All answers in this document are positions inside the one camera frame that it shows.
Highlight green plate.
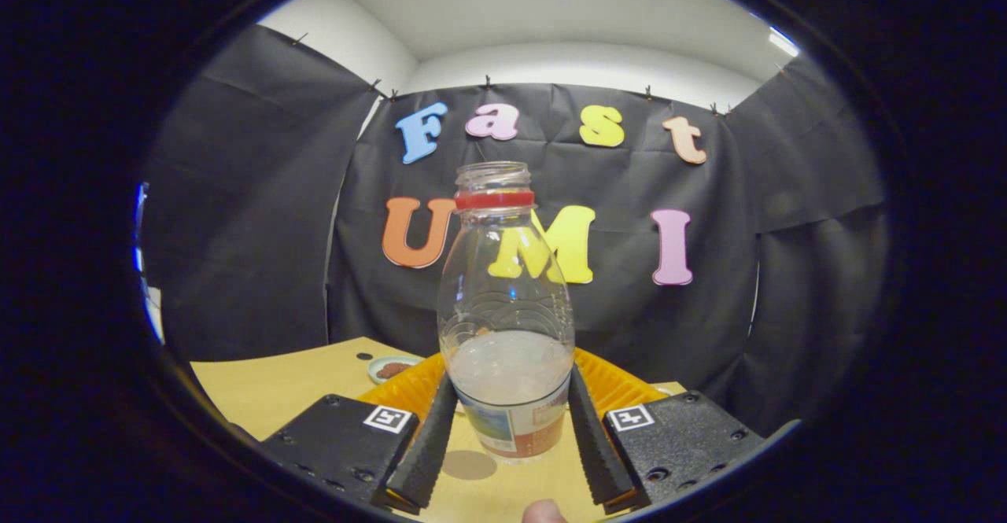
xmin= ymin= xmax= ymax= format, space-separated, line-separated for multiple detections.
xmin=367 ymin=355 xmax=424 ymax=385

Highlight black backdrop cloth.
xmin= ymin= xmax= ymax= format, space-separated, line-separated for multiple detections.
xmin=142 ymin=24 xmax=890 ymax=437

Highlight wooden table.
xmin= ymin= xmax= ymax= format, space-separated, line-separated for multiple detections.
xmin=191 ymin=337 xmax=689 ymax=522

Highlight round brown coaster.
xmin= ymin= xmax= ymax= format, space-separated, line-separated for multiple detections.
xmin=442 ymin=450 xmax=498 ymax=481

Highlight clear plastic juice bottle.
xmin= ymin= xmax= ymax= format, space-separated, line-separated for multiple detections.
xmin=437 ymin=161 xmax=576 ymax=465

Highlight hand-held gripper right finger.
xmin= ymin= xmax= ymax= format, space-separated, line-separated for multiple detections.
xmin=568 ymin=348 xmax=768 ymax=512

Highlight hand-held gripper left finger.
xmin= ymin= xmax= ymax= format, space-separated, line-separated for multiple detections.
xmin=232 ymin=352 xmax=459 ymax=514

